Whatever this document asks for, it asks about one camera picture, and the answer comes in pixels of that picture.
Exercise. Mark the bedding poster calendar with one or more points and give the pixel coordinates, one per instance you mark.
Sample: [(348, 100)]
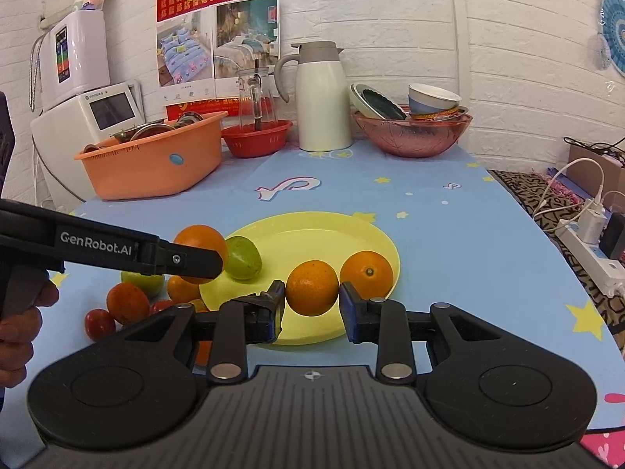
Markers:
[(203, 45)]

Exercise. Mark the yellow plastic plate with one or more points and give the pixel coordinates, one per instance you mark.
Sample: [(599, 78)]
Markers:
[(287, 240)]

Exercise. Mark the orange plastic basket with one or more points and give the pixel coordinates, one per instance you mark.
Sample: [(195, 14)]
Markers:
[(163, 164)]

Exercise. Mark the white thermos jug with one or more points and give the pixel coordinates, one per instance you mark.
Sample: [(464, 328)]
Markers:
[(322, 100)]

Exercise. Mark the green apple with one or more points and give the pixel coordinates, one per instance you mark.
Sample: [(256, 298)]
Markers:
[(151, 285)]

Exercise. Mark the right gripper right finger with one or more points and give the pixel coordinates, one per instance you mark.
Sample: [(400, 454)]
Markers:
[(383, 322)]

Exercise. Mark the red apple front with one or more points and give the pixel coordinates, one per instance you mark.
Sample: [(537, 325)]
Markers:
[(99, 324)]

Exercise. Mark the white water purifier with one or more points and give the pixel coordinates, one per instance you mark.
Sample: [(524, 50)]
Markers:
[(65, 130)]

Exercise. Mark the small red apple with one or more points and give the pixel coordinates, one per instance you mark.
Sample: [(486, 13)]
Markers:
[(161, 305)]

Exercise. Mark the blue patterned tablecloth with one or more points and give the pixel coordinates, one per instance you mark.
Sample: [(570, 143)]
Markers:
[(461, 237)]

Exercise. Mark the large orange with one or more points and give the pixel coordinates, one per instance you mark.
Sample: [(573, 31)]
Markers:
[(210, 251)]

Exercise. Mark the yellow tangerine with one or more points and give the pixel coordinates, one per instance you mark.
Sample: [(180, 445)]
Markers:
[(181, 291)]

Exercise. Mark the red plastic basket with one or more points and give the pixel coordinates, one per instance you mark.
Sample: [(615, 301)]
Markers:
[(245, 142)]

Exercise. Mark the small orange tangerine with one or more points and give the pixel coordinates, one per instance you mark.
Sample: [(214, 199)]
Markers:
[(312, 288)]

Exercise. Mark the white dish in bowl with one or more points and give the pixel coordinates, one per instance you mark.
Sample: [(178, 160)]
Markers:
[(374, 105)]

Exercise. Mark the green mango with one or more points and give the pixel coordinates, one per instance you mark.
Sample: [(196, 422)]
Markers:
[(244, 261)]

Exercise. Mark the person left hand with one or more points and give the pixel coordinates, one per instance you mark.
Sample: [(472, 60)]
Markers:
[(17, 334)]

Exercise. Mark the cardboard box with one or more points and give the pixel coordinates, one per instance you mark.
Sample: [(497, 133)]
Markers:
[(597, 170)]

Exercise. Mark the blue round fan decoration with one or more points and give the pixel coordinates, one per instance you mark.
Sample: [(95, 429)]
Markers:
[(611, 19)]

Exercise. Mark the glass cup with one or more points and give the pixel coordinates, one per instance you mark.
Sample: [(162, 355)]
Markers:
[(256, 107)]

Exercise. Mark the white blue ceramic bowl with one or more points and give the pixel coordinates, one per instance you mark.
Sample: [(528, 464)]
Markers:
[(426, 99)]

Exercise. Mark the white power strip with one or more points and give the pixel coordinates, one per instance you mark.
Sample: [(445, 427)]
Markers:
[(581, 238)]

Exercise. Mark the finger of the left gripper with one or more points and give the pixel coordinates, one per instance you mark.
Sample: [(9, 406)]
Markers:
[(175, 259)]

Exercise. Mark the pink glass bowl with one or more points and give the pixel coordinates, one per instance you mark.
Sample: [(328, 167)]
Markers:
[(413, 138)]

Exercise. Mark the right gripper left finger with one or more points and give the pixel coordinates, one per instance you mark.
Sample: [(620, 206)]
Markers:
[(249, 320)]

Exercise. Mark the white wall water heater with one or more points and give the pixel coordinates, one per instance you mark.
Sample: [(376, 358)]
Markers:
[(73, 58)]

